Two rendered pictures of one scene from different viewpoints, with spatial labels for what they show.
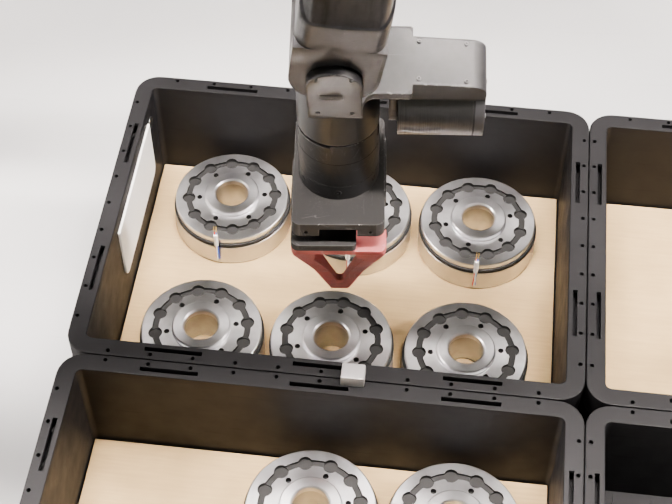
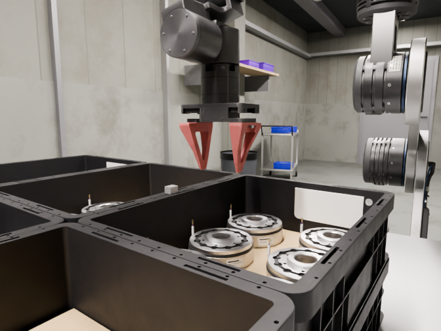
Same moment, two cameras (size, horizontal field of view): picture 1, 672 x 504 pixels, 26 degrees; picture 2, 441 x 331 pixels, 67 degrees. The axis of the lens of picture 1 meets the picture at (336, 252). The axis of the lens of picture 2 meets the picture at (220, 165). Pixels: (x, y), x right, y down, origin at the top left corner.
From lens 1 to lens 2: 130 cm
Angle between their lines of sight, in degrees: 100
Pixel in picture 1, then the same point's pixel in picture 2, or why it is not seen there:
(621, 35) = not seen: outside the picture
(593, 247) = (153, 253)
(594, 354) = (86, 228)
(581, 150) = (252, 276)
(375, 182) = (203, 104)
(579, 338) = (103, 228)
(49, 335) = not seen: hidden behind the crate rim
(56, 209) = (408, 293)
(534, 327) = not seen: hidden behind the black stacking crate
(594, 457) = (45, 215)
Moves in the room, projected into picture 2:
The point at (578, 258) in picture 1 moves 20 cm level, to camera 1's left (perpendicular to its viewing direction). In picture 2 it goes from (151, 243) to (239, 199)
